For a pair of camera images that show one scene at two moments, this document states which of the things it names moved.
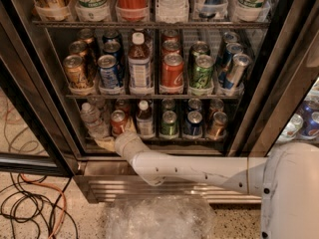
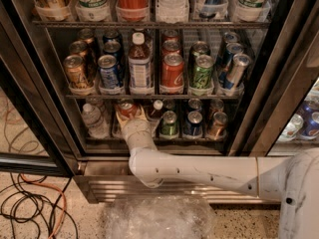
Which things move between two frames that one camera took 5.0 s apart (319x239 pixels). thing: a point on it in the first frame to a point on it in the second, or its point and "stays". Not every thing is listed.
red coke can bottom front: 118,121 to 127,110
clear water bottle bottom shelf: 93,121 stays
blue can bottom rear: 194,104 stays
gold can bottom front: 217,129 stays
